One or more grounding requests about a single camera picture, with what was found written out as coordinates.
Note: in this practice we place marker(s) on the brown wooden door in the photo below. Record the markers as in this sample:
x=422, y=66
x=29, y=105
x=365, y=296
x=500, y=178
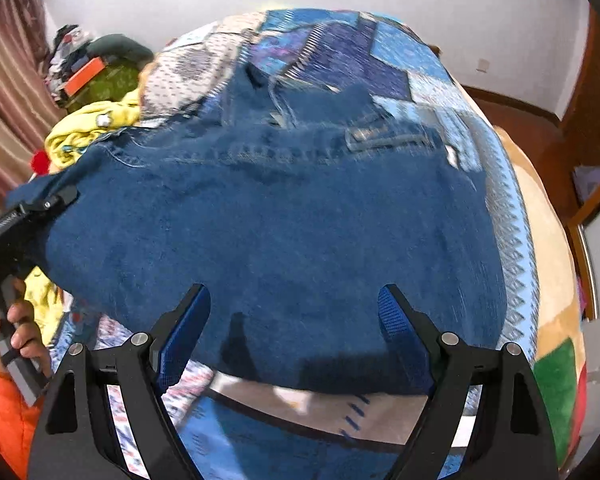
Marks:
x=587, y=85

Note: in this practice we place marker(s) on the person's left forearm orange sleeve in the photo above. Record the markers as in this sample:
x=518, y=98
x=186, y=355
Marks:
x=5, y=425

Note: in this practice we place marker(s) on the blue denim jacket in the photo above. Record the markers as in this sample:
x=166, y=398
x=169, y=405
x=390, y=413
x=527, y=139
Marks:
x=290, y=240

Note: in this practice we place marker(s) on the striped brown curtain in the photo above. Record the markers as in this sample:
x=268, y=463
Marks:
x=10, y=110

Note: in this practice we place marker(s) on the blue patchwork quilt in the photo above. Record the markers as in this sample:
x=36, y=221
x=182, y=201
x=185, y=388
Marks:
x=360, y=60

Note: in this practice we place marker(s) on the person's left hand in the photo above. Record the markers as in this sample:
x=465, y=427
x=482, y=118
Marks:
x=27, y=325

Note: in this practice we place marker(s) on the white wall socket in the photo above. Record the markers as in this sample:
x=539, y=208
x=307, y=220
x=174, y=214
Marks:
x=483, y=65

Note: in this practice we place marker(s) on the beige blanket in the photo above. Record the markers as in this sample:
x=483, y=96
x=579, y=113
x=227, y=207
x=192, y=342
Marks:
x=545, y=285

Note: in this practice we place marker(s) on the orange box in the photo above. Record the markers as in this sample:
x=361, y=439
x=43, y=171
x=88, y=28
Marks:
x=85, y=76

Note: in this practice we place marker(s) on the grey plush cushion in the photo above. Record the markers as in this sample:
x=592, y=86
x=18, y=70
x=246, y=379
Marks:
x=122, y=46

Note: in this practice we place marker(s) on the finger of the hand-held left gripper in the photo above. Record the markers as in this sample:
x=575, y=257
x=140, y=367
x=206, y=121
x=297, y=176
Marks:
x=50, y=200

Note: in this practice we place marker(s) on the pile of mixed clothes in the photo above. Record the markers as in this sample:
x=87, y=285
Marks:
x=70, y=52

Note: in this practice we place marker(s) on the yellow cartoon printed blanket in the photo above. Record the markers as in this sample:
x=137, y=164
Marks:
x=92, y=127

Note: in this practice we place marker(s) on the green patterned cloth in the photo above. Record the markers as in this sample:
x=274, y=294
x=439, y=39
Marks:
x=107, y=85

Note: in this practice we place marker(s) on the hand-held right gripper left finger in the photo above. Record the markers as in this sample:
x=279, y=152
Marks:
x=185, y=335

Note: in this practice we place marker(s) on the red plush toy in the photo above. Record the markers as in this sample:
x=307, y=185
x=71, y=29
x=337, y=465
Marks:
x=41, y=161

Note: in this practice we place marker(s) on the purple cloth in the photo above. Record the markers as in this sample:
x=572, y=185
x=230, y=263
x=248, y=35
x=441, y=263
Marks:
x=590, y=180

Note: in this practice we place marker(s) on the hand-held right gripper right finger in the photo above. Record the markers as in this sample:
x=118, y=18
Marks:
x=397, y=320

